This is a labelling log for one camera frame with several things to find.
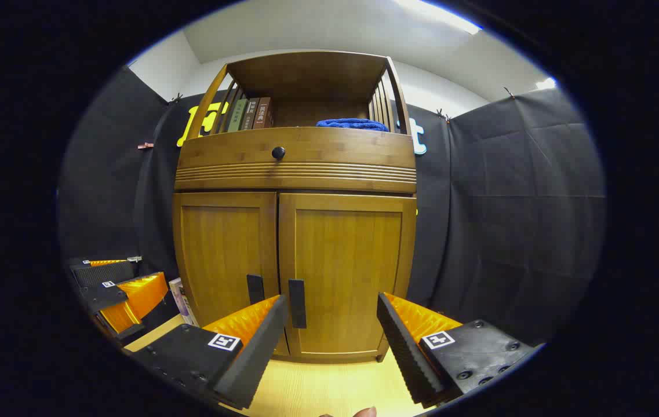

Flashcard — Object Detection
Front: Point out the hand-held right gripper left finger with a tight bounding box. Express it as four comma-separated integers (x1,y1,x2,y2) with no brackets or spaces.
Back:
125,294,289,411

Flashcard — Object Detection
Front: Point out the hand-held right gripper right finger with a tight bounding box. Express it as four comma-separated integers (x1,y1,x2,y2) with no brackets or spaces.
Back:
377,292,540,407

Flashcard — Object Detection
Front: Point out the black door handle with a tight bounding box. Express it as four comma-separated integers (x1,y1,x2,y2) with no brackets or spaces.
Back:
289,279,307,329
247,274,265,305

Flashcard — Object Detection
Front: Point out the wooden shoe cabinet door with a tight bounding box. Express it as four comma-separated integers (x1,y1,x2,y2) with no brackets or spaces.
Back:
278,193,417,361
174,192,290,357

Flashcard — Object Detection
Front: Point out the wooden double-door shoe cabinet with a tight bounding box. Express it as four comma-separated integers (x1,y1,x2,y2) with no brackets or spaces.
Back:
172,50,418,364

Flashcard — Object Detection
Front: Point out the white paperback book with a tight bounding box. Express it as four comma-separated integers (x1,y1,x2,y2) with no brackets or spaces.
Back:
168,277,198,328

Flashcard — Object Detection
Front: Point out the black backdrop cloth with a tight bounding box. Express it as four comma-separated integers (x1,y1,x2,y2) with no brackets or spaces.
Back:
58,65,606,348

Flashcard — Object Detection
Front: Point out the green book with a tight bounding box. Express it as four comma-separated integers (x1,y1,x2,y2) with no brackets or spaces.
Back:
227,98,249,133

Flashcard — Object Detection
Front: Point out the dark brown book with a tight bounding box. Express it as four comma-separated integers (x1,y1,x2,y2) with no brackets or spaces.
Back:
242,97,260,131

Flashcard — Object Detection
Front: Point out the reddish brown book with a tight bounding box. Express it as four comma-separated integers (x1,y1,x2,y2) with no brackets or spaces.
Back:
253,97,275,129

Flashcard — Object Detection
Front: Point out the wooden ribbed drawer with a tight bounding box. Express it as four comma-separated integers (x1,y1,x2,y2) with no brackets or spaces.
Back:
175,126,418,193

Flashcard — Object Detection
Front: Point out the blue towel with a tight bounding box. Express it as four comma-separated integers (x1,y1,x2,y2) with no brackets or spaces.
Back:
316,118,389,133

